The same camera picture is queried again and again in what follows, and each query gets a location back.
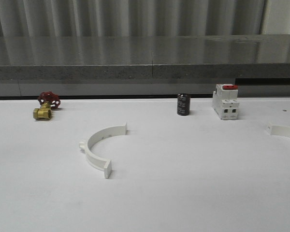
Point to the black cylindrical capacitor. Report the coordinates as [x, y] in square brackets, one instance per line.
[183, 104]

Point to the brass valve red handwheel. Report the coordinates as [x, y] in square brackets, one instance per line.
[47, 101]

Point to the grey stone countertop ledge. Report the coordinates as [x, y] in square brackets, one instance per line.
[200, 59]

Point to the white circuit breaker red switch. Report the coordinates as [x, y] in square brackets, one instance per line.
[225, 101]

